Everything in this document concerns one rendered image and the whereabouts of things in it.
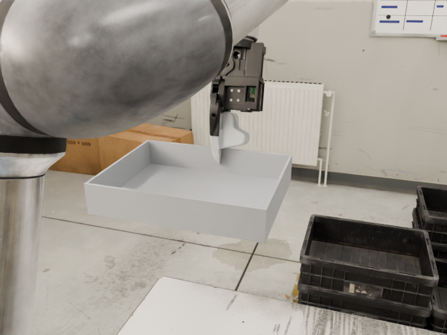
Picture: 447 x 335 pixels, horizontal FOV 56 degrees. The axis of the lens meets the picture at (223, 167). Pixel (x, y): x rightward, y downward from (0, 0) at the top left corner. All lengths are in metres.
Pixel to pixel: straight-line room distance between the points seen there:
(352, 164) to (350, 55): 0.81
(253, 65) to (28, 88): 0.49
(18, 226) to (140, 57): 0.18
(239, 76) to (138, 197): 0.28
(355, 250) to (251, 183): 0.97
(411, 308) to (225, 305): 0.65
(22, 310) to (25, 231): 0.07
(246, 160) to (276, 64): 2.51
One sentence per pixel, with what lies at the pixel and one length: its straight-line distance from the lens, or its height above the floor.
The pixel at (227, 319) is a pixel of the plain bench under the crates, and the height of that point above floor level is 0.70.
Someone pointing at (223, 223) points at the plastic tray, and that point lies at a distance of 0.57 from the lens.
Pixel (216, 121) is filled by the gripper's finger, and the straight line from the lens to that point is 0.71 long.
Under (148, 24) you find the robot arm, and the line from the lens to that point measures 0.29.
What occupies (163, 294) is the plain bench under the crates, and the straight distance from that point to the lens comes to 1.03.
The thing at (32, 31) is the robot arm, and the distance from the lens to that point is 0.30.
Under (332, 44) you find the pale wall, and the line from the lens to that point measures 3.16.
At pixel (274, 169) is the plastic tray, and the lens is 0.73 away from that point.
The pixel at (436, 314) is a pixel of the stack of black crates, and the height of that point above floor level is 0.47.
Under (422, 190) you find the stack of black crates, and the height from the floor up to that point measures 0.58.
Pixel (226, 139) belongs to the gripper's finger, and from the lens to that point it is 0.72.
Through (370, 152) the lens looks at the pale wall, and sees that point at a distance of 3.31.
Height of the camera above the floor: 1.34
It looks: 22 degrees down
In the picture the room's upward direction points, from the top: straight up
